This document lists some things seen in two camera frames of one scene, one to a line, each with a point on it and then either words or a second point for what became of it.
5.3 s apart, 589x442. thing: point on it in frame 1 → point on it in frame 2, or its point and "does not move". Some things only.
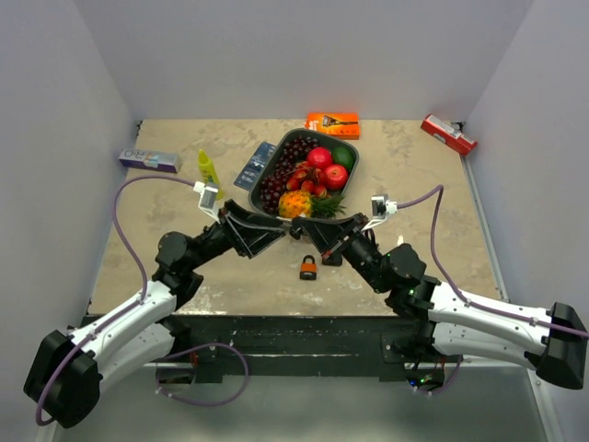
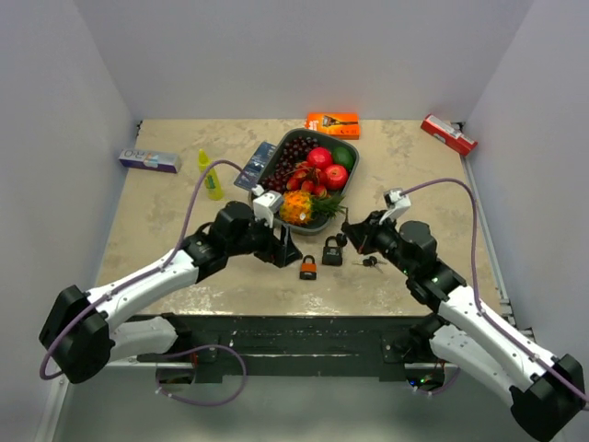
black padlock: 332,259 does not move
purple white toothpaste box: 158,160 does not move
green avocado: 343,157 does not move
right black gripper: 325,234 → 363,234
